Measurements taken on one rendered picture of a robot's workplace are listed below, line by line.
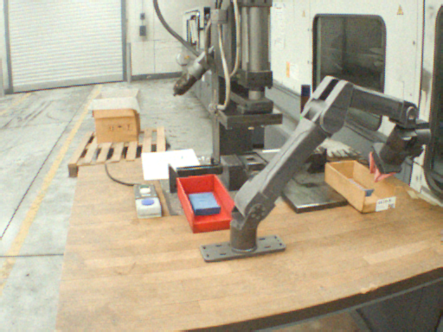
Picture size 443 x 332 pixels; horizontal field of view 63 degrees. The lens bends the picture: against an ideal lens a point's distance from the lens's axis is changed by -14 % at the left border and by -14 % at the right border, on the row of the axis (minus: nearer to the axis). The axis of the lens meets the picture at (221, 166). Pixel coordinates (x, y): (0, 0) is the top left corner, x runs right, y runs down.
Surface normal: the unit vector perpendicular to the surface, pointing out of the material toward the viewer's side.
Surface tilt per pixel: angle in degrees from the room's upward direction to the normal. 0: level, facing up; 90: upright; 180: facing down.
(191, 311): 0
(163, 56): 90
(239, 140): 90
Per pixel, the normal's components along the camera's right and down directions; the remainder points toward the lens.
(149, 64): 0.19, 0.33
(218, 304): -0.01, -0.94
